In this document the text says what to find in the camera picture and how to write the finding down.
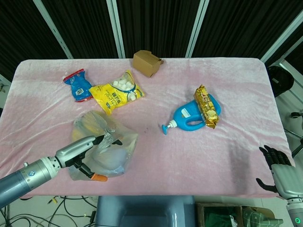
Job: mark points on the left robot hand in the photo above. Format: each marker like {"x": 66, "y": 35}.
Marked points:
{"x": 82, "y": 153}

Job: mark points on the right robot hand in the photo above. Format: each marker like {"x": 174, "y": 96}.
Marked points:
{"x": 284, "y": 175}

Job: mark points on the clear plastic bag with goods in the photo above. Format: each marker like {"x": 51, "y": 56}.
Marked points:
{"x": 106, "y": 146}

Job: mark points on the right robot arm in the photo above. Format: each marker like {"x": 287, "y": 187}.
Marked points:
{"x": 296, "y": 212}

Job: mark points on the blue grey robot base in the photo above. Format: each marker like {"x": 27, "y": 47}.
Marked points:
{"x": 144, "y": 211}

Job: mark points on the yellow marshmallow snack bag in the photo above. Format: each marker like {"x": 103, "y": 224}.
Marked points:
{"x": 117, "y": 92}

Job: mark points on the black tripod stand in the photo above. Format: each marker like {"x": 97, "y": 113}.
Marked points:
{"x": 296, "y": 132}

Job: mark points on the wooden crate with green cloth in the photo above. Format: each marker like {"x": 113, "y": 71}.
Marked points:
{"x": 234, "y": 215}

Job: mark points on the blue red snack packet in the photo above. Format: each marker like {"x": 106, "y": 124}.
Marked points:
{"x": 78, "y": 86}

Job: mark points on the pink velvet tablecloth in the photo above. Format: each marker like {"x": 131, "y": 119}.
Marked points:
{"x": 165, "y": 153}

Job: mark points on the black round stool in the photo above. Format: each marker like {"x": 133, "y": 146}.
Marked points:
{"x": 280, "y": 79}

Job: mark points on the gold biscuit packet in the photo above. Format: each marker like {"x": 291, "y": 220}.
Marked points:
{"x": 208, "y": 107}

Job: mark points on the brown cardboard box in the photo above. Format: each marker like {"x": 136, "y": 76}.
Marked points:
{"x": 146, "y": 63}

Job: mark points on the blue pump detergent bottle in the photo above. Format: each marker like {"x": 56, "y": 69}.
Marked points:
{"x": 189, "y": 117}

